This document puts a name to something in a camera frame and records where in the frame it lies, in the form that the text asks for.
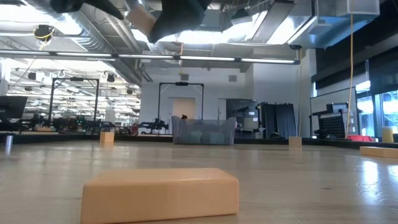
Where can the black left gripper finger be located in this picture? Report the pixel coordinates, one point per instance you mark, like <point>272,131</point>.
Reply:
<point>102,7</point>
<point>178,18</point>

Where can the small orange cube block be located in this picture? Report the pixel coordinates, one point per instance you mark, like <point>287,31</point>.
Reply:
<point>107,137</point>

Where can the small pinkish tan block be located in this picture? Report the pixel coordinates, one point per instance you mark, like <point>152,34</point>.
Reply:
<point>295,142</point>

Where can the orange rectangular block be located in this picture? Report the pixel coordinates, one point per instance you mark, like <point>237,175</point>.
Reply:
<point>155,196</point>
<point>377,152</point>

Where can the black background robot arm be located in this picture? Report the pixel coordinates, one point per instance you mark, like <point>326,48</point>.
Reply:
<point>155,125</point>

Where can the long LED light bar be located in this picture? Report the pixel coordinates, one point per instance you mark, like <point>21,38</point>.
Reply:
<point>149,56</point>

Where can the black round ceiling device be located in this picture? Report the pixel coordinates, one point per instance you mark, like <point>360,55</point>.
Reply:
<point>43,32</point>

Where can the person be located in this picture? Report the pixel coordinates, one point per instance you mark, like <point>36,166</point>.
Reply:
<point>184,117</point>

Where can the grey translucent plastic bin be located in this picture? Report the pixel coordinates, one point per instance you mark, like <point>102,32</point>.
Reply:
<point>183,127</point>

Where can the dark flat monitor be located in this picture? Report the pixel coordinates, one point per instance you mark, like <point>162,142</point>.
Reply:
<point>12,107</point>

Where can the black curtain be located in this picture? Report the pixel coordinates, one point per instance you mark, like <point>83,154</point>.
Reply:
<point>283,121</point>

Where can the black pegboard cart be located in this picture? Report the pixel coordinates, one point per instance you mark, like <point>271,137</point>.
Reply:
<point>331,126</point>

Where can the red tray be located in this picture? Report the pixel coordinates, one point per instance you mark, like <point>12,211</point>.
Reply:
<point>359,138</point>

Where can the yellow cylinder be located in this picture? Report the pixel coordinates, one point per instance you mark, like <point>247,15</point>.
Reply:
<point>387,135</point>

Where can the silver ventilation duct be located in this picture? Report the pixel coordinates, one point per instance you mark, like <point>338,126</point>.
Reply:
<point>93,43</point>

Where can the black camera rig frame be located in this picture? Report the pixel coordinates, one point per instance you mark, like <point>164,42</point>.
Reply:
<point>76,79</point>
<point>181,83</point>

